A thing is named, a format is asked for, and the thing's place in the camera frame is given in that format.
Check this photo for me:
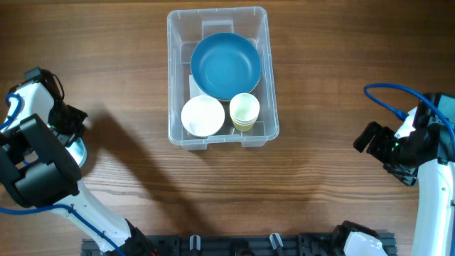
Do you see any light blue plastic bowl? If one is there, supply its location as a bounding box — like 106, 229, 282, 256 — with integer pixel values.
66, 138, 87, 168

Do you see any pink plastic bowl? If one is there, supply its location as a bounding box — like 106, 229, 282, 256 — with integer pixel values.
181, 95, 225, 137

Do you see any yellow plastic cup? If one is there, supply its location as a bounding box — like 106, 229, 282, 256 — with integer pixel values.
232, 121, 255, 132

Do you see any cream plastic cup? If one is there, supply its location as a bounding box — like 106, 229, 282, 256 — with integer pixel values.
230, 93, 260, 125

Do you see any dark blue deep plate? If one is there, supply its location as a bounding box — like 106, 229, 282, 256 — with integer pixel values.
191, 32, 262, 101

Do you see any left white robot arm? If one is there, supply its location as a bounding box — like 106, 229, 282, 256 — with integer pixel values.
1, 79, 159, 255

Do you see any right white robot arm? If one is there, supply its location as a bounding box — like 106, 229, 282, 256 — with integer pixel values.
353, 92, 454, 255

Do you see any clear plastic storage container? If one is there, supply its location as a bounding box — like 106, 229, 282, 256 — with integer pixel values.
167, 6, 279, 150

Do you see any white label sticker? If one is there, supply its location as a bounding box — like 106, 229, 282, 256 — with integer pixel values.
188, 75, 206, 99

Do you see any left blue cable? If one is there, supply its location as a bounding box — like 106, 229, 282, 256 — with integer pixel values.
0, 92, 125, 256

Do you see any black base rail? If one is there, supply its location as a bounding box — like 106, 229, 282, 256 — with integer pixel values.
80, 220, 397, 256

